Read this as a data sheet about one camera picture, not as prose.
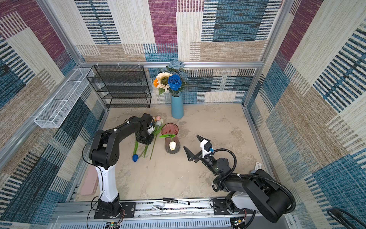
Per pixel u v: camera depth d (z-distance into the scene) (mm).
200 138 759
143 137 844
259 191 444
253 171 852
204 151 650
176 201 754
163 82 750
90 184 814
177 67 857
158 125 1049
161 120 1070
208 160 686
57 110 725
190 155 677
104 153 544
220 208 729
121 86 1093
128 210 732
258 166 867
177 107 1070
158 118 1082
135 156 896
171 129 863
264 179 484
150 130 925
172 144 711
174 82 688
